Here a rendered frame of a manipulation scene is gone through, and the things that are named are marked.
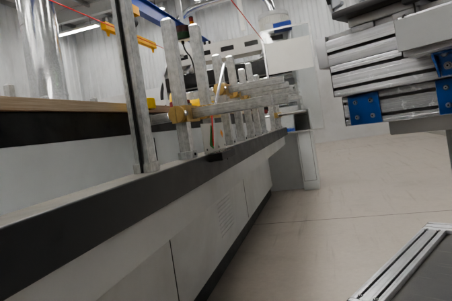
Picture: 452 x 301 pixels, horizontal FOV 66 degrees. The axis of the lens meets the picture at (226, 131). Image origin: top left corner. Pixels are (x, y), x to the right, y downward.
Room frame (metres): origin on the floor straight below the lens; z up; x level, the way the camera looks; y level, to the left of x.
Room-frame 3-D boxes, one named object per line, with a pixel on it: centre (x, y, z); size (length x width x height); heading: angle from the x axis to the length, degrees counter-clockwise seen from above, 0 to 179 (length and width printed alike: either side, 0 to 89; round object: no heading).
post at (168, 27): (1.06, 0.12, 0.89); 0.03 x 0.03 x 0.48; 75
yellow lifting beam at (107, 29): (6.22, 1.39, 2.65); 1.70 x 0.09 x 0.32; 164
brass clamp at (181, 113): (1.08, 0.12, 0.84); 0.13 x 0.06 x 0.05; 165
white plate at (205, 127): (1.26, 0.04, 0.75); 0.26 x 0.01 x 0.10; 165
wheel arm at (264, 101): (1.08, 0.06, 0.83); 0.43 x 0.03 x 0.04; 75
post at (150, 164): (0.80, 0.19, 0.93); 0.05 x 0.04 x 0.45; 165
